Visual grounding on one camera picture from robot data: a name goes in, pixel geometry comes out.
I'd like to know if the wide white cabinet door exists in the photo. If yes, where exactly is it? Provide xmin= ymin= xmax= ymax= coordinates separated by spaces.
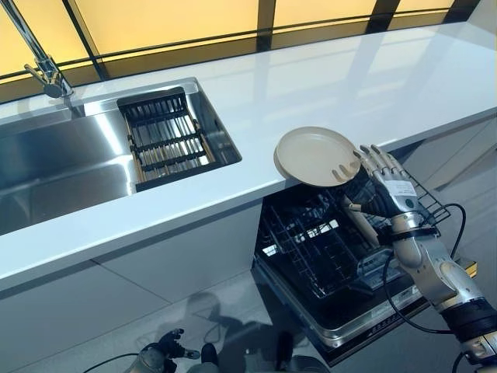
xmin=0 ymin=259 xmax=172 ymax=358

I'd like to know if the built-in dishwasher with open door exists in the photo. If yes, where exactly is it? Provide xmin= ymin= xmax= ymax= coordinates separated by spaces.
xmin=252 ymin=176 xmax=479 ymax=368

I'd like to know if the black wire dishwasher rack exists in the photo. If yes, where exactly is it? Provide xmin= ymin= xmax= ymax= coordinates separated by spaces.
xmin=257 ymin=190 xmax=394 ymax=300

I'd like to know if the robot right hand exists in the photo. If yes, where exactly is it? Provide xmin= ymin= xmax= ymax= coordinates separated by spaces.
xmin=343 ymin=144 xmax=425 ymax=219

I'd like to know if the black and chrome sink rack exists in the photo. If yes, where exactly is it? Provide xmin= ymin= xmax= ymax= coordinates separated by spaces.
xmin=116 ymin=86 xmax=220 ymax=193

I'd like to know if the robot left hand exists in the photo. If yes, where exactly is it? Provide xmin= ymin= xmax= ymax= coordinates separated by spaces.
xmin=156 ymin=328 xmax=201 ymax=361

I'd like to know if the silver wire dishwasher rack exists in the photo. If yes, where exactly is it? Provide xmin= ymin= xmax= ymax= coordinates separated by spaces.
xmin=403 ymin=170 xmax=452 ymax=231

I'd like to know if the yellow window with dark frame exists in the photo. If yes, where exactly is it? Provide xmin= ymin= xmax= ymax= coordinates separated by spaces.
xmin=0 ymin=0 xmax=475 ymax=105

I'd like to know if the chrome gooseneck kitchen faucet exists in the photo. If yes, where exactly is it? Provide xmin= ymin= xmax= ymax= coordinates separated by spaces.
xmin=0 ymin=0 xmax=75 ymax=99

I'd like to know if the robot left leg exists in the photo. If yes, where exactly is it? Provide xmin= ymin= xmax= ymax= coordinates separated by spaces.
xmin=199 ymin=342 xmax=221 ymax=373

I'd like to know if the cream round plate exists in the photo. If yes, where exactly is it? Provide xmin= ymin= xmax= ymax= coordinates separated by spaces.
xmin=340 ymin=193 xmax=380 ymax=247
xmin=273 ymin=126 xmax=363 ymax=189

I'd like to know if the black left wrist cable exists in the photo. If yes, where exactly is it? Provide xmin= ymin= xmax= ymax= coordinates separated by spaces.
xmin=88 ymin=351 xmax=141 ymax=373

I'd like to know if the narrow white cabinet door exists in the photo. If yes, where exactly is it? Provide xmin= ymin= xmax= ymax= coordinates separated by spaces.
xmin=92 ymin=201 xmax=262 ymax=305

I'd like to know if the stainless steel kitchen sink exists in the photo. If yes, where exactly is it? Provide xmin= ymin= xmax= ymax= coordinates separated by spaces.
xmin=0 ymin=76 xmax=243 ymax=236

